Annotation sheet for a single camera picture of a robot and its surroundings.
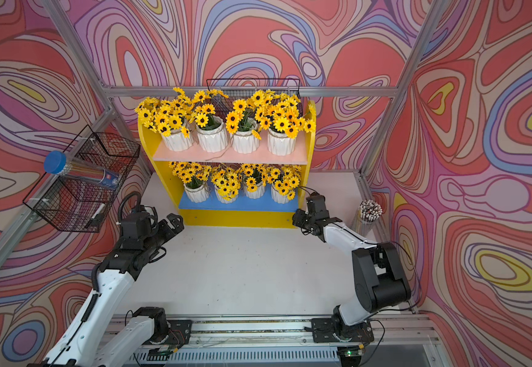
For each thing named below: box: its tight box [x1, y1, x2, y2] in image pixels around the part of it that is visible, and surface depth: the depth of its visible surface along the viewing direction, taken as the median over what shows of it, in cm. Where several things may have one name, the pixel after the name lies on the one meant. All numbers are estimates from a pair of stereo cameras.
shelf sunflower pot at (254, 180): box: [240, 163, 267, 199], surface depth 84 cm
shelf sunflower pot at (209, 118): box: [190, 88, 229, 153], surface depth 67 cm
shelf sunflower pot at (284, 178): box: [266, 164, 302, 205], surface depth 82 cm
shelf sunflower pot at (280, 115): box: [251, 88, 317, 156], surface depth 62 cm
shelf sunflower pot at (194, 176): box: [168, 161, 212, 204], surface depth 84 cm
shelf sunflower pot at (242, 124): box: [225, 98, 263, 155], surface depth 66 cm
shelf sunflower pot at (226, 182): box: [210, 165, 242, 205], surface depth 81 cm
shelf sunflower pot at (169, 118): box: [134, 87, 195, 153], surface depth 63 cm
